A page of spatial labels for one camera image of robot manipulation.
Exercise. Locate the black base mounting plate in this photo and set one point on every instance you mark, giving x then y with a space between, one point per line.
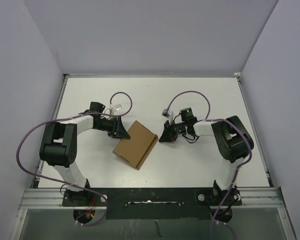
153 203

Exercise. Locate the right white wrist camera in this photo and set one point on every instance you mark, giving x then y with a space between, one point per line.
169 114

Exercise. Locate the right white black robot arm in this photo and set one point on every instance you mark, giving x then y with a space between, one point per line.
233 141

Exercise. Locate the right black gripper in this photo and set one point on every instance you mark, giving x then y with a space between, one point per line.
168 135

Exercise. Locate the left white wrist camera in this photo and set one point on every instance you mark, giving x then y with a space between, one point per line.
115 108

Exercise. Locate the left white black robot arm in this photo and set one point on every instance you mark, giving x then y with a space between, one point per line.
59 147

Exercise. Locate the brown cardboard paper box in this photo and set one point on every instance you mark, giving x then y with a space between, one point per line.
134 151

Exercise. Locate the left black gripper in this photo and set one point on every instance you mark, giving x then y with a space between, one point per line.
117 130

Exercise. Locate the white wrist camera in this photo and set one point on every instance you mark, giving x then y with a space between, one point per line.
169 114
115 108

